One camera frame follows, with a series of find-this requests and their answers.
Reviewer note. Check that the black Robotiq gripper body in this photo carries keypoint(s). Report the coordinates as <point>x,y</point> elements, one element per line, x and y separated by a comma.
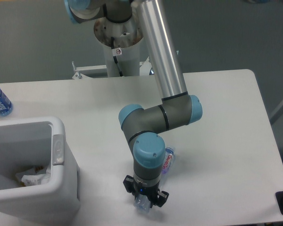
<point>151,192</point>

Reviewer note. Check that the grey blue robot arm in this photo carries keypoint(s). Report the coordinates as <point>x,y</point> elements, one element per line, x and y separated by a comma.
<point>142,126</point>

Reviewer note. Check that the trash pieces inside can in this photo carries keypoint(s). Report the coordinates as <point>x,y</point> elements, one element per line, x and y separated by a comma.
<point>26,173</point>

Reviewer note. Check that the white pedestal base frame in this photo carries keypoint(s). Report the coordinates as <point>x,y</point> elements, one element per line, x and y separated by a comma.
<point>103,68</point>

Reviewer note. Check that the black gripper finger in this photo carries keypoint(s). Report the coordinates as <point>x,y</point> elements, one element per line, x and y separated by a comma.
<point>158,198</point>
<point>128,182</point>

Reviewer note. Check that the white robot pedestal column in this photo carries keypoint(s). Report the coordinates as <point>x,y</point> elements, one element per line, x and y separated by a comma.
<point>112,36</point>

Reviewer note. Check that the white plastic trash can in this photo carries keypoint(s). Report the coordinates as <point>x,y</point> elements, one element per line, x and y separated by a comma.
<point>38,172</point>

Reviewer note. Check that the clear plastic water bottle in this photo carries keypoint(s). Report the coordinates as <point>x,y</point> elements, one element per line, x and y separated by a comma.
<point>142,202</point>

